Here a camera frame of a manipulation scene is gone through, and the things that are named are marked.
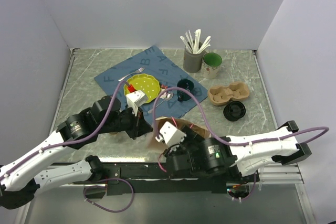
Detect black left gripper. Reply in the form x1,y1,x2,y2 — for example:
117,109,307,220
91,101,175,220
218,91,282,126
98,103,153,139

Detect kraft paper cakes bag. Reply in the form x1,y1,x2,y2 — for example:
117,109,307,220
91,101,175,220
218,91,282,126
146,116,211,154

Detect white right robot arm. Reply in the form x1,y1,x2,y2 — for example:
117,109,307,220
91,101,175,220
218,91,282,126
157,122,311,182

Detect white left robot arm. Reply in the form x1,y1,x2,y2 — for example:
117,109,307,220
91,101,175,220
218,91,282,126
1,92,153,209

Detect yellow dotted plate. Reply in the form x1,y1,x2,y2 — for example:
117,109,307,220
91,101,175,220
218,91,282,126
127,73,161,104

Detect dark green mug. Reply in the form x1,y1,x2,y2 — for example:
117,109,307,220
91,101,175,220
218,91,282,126
177,79,194,102

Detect blue letter print cloth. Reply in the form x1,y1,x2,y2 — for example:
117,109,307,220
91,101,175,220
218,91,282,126
95,46,207,118

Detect spare black cup lid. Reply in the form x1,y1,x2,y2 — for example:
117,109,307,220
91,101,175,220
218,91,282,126
223,101,246,122

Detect silver fork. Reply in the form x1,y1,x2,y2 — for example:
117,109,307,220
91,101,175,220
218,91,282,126
118,67,144,82

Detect grey straw holder cup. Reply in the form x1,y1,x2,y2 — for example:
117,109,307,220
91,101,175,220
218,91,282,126
183,48,206,73

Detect green inside ceramic mug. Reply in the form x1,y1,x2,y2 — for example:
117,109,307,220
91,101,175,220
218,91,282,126
201,52,222,79

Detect white wrapped straws bundle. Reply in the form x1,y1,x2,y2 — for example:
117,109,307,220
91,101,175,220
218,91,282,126
180,29,211,55

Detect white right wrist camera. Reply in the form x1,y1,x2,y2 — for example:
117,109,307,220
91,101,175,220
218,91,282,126
155,121,185,147

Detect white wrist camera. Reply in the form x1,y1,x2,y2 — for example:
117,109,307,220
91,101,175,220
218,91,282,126
125,84,148,116
155,121,185,147

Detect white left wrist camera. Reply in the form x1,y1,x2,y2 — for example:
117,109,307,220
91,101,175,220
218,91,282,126
125,84,148,116

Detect silver cartoon handle spoon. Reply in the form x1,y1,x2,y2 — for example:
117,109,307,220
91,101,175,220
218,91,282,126
148,92,174,114

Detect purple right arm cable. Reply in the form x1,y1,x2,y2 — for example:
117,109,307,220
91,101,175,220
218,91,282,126
152,87,330,147

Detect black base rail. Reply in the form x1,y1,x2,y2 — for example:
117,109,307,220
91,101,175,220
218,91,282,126
75,163,260,196

